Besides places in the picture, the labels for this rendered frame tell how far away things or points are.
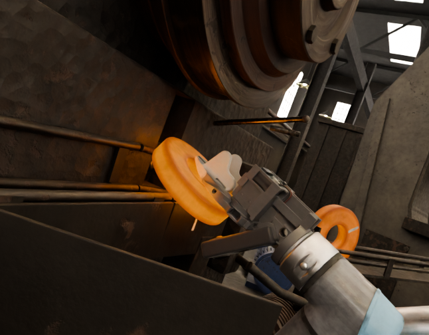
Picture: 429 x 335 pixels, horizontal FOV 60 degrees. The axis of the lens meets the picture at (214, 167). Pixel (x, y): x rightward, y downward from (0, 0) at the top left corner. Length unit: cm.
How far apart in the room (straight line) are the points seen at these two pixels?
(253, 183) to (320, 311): 18
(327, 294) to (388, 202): 275
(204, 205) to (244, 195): 6
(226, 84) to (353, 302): 34
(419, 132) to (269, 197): 283
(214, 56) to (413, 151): 283
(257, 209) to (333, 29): 34
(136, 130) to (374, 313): 40
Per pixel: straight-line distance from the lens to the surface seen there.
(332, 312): 50
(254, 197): 52
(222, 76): 54
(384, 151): 332
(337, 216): 98
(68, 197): 40
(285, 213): 52
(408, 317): 62
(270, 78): 65
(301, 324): 52
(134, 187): 56
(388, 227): 320
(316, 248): 50
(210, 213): 54
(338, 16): 71
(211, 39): 51
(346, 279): 50
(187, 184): 51
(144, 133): 59
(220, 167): 56
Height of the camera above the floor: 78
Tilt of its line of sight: 1 degrees down
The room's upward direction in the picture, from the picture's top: 21 degrees clockwise
